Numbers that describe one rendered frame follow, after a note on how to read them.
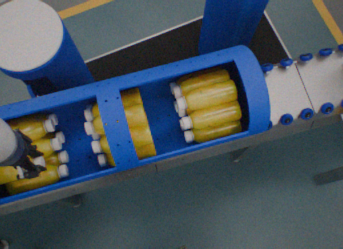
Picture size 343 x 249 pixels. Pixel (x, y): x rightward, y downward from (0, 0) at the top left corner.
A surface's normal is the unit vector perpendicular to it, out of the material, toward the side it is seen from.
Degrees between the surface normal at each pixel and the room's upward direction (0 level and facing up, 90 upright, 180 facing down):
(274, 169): 0
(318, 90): 0
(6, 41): 0
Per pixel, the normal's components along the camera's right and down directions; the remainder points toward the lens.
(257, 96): 0.13, 0.19
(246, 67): -0.04, -0.41
